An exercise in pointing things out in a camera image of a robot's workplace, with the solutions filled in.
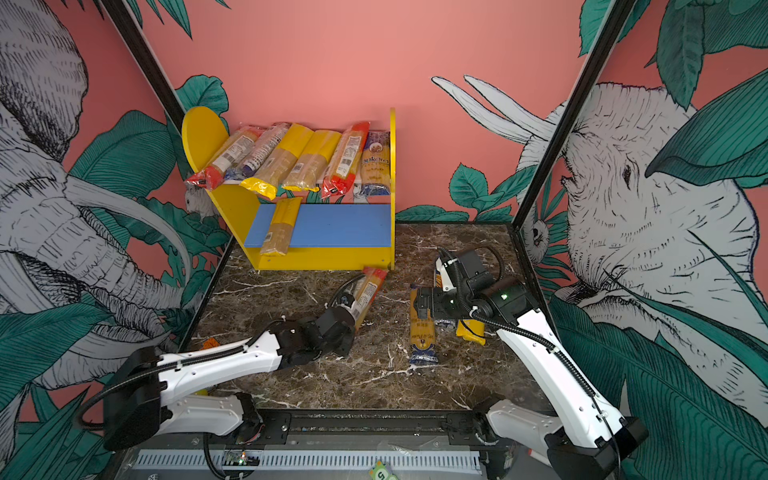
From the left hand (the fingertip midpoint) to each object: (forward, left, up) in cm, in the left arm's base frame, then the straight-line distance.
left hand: (350, 326), depth 81 cm
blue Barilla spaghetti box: (+20, -28, -8) cm, 35 cm away
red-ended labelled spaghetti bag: (+10, -5, +2) cm, 12 cm away
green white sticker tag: (-32, -8, -9) cm, 34 cm away
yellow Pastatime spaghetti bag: (+1, -35, -6) cm, 36 cm away
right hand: (-1, -19, +15) cm, 24 cm away
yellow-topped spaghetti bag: (+26, +24, +7) cm, 36 cm away
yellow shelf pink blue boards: (+30, 0, +5) cm, 31 cm away
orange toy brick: (+1, +43, -11) cm, 45 cm away
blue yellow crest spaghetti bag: (0, -21, -8) cm, 22 cm away
